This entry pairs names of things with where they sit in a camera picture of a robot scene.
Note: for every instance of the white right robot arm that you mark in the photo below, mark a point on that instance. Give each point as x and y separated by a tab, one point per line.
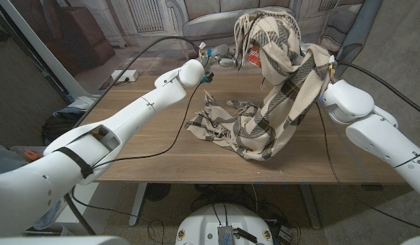
376	136

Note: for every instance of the small orange object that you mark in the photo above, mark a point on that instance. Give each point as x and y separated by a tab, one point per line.
32	155

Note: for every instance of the white table leg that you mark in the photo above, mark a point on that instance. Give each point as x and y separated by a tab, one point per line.
137	204

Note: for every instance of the white leaning board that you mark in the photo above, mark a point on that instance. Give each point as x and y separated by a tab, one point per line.
43	44

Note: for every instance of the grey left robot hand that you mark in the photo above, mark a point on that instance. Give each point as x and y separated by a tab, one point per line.
223	54

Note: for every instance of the grey blue rolled sheet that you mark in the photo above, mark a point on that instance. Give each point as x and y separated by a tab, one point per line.
361	27

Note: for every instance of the cream plaid fringed scarf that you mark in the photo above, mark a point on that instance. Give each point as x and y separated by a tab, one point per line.
281	102

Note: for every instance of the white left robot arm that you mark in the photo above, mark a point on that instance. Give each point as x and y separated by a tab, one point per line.
128	119

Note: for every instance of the printed living room backdrop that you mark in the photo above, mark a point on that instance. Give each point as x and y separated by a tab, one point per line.
203	20

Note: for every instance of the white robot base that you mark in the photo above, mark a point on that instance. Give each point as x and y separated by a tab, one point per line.
203	221

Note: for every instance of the grey floor box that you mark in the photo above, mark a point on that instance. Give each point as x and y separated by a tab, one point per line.
285	234

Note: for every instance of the black connector block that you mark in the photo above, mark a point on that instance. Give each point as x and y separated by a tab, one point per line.
246	235

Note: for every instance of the grey finned electronics box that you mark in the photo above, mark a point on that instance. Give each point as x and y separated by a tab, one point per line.
225	235

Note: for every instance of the grey table leg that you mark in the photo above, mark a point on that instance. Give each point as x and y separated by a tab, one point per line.
311	207

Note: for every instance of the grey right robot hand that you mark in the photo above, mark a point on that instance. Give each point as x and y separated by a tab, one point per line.
303	49

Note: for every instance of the white power strip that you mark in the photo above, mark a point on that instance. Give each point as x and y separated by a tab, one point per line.
124	75

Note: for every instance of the black round floor fan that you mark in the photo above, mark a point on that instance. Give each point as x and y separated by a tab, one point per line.
157	191

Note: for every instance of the black bag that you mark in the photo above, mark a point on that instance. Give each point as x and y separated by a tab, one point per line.
61	126

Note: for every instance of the red white soup can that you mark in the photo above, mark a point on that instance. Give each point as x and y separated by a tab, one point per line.
254	56

